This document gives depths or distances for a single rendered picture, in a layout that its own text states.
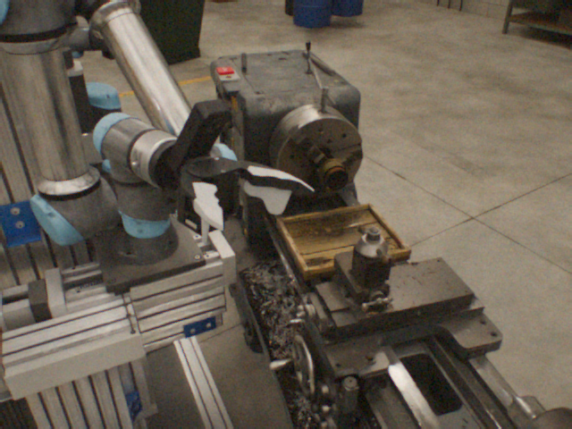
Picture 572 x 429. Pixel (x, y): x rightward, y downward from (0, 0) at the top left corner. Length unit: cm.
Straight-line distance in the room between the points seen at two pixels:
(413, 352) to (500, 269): 184
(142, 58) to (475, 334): 104
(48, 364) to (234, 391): 134
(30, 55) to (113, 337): 59
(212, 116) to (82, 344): 70
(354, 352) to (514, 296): 184
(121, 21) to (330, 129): 96
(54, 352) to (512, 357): 209
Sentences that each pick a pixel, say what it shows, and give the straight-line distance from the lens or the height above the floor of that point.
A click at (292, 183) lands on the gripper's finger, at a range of 65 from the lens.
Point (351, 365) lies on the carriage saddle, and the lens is 131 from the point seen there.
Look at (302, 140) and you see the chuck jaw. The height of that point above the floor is 118.
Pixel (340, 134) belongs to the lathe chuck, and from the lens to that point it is 177.
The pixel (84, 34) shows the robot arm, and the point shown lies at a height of 148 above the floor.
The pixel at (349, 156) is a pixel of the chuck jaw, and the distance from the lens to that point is 175.
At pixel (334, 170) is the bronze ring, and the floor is 111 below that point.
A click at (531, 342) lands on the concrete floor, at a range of 284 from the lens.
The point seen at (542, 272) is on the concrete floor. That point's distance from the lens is 331.
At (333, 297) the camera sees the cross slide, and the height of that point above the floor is 97.
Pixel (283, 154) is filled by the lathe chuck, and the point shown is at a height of 112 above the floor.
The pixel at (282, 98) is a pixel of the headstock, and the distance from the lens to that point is 185.
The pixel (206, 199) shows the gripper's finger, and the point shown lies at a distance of 58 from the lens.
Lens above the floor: 190
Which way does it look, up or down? 33 degrees down
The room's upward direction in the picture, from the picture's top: straight up
